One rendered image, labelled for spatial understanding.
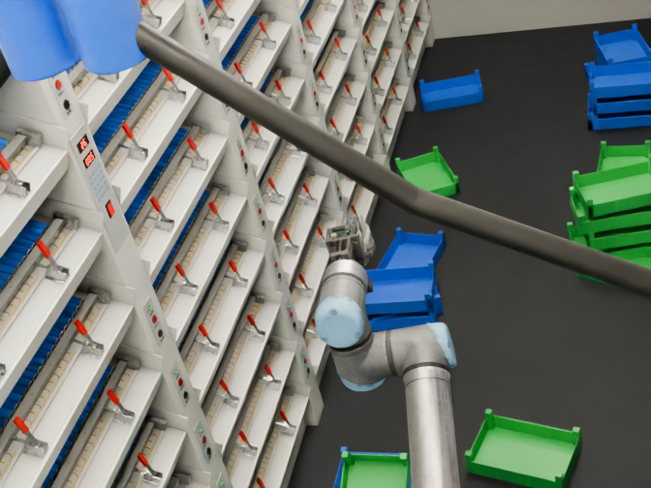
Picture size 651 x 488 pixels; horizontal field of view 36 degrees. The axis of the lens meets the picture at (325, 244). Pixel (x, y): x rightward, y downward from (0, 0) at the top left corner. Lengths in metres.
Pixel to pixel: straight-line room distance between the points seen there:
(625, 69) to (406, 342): 3.00
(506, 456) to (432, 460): 1.40
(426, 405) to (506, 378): 1.60
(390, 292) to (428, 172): 0.93
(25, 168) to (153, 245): 0.50
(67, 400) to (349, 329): 0.58
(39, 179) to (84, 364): 0.40
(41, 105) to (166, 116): 0.54
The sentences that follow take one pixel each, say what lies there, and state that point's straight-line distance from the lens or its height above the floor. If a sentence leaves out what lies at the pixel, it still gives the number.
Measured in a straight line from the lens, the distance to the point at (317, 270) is 3.49.
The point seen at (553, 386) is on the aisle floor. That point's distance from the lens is 3.40.
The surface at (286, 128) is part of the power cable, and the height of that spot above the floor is 2.01.
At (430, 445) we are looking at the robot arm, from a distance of 1.83.
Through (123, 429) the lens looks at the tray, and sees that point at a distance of 2.24.
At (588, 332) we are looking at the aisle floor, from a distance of 3.59.
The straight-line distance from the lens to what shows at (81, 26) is 0.86.
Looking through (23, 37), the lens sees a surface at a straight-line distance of 0.89.
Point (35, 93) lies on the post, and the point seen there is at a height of 1.67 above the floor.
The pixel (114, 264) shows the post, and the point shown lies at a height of 1.26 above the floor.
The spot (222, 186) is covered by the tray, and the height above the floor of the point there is 1.00.
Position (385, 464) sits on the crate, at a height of 0.12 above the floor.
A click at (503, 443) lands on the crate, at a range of 3.24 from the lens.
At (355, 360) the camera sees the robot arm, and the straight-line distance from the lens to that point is 1.93.
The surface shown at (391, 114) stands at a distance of 4.72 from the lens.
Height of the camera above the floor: 2.41
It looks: 35 degrees down
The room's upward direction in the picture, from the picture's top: 15 degrees counter-clockwise
